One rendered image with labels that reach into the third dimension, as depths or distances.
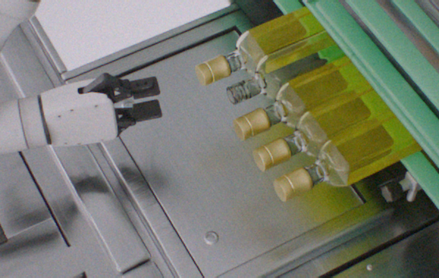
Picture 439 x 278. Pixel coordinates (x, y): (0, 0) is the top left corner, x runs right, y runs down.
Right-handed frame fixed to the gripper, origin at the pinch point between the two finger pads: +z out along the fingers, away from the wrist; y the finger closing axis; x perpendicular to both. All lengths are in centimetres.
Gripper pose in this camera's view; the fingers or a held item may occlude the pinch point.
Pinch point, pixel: (147, 98)
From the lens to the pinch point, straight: 139.5
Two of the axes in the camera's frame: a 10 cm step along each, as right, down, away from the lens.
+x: -2.4, -7.9, 5.6
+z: 9.7, -2.0, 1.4
